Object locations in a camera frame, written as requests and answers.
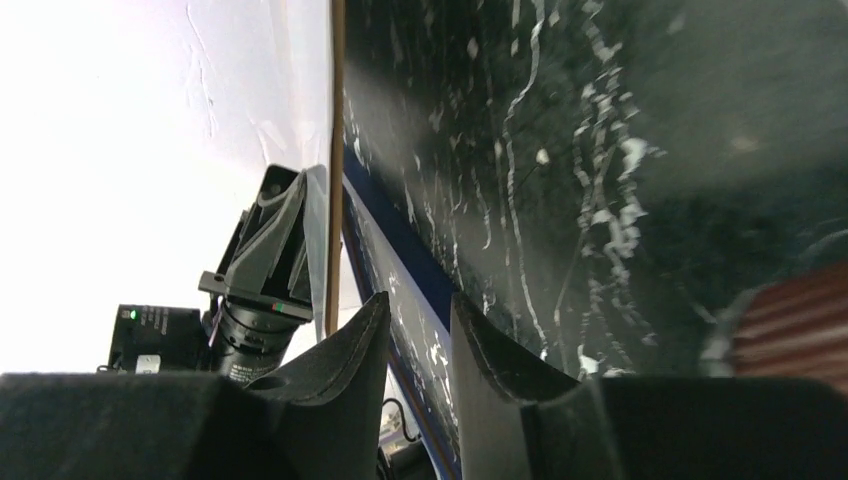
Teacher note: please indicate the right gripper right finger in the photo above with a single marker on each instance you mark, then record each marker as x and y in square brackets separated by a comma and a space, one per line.
[520, 418]

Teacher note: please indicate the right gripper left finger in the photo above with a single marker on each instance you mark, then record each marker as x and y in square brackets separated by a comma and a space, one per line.
[316, 417]

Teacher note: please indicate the blue photo frame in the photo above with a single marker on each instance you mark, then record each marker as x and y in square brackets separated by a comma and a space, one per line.
[388, 256]

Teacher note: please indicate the clear glass pane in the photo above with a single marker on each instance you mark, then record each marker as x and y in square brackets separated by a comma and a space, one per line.
[316, 229]

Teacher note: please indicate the red brown small tool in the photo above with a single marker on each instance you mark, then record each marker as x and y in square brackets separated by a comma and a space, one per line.
[795, 327]

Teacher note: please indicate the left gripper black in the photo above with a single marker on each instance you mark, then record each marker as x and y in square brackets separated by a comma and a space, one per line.
[262, 263]

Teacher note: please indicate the mountain photo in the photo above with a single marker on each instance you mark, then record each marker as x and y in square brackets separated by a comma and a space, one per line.
[335, 206]

